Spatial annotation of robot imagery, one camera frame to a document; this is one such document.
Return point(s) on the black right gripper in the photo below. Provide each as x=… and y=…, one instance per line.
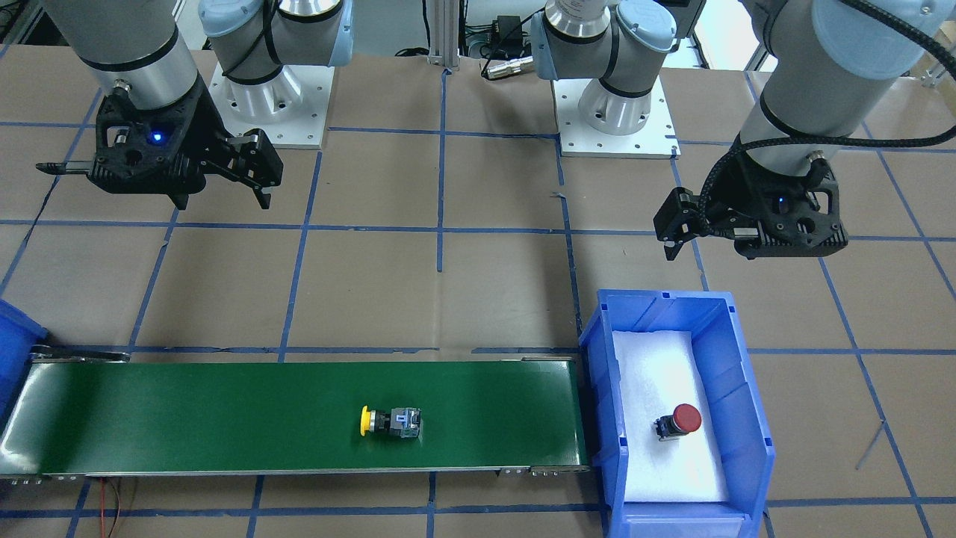
x=208, y=128

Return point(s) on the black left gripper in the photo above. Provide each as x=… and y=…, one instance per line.
x=723, y=196

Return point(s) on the red push button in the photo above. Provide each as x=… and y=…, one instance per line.
x=683, y=420

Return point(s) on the yellow push button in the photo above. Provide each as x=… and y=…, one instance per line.
x=403, y=422

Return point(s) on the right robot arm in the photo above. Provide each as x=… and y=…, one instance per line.
x=140, y=42

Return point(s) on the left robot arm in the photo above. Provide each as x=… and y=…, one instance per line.
x=835, y=61

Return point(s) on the blue source bin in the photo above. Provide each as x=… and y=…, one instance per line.
x=685, y=449

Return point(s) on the blue destination bin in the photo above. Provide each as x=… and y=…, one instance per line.
x=19, y=333

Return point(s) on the green conveyor belt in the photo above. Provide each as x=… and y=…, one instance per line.
x=145, y=419

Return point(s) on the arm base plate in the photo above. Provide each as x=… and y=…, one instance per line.
x=596, y=123
x=291, y=109

